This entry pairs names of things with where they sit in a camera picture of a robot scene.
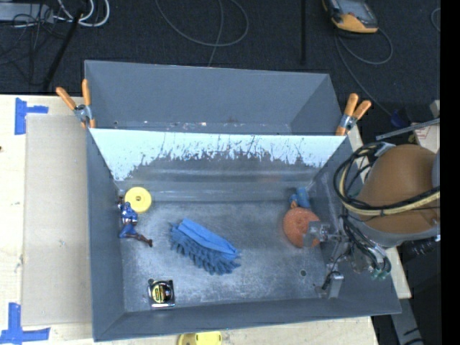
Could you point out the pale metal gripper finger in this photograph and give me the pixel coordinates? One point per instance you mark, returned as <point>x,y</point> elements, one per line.
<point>316,233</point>
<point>336,284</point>

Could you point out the orange round sponge ball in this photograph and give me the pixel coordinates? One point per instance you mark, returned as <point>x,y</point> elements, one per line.
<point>296,225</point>

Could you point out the small blue and orange toy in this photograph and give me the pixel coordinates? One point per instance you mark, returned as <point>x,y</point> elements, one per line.
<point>301,197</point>

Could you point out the blue microfibre duster mitt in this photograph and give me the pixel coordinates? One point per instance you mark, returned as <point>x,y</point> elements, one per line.
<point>205,244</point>

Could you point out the chrome and yellow tape measure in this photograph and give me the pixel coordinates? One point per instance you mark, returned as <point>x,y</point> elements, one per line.
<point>161,293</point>

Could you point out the grey metal bin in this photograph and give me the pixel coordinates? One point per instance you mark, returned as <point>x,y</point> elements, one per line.
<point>223,95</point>

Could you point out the blue superhero toy figure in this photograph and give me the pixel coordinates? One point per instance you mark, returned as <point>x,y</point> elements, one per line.
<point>128,219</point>

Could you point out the pale wood board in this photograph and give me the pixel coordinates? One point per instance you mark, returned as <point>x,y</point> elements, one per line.
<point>54,210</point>

